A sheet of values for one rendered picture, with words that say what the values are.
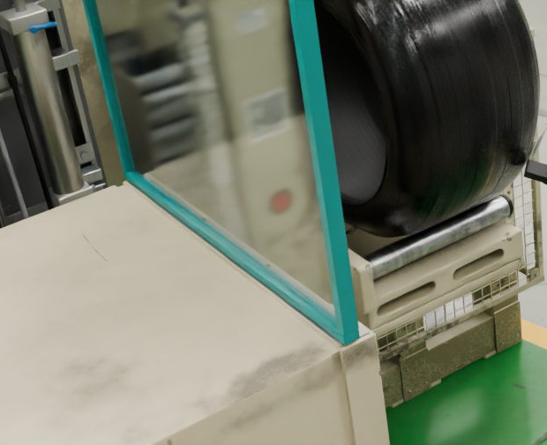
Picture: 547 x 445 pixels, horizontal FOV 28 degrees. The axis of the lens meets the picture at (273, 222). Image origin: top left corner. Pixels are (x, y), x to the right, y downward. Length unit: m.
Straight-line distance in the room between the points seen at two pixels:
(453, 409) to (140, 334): 1.93
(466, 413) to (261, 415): 1.97
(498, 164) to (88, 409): 0.99
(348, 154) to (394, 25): 0.53
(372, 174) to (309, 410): 1.14
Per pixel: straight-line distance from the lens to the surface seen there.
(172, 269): 1.31
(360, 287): 1.89
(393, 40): 1.76
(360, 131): 2.27
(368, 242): 2.23
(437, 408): 3.07
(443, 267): 2.01
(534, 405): 3.06
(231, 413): 1.08
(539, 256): 2.96
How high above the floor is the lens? 1.91
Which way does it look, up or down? 28 degrees down
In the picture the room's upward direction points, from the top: 10 degrees counter-clockwise
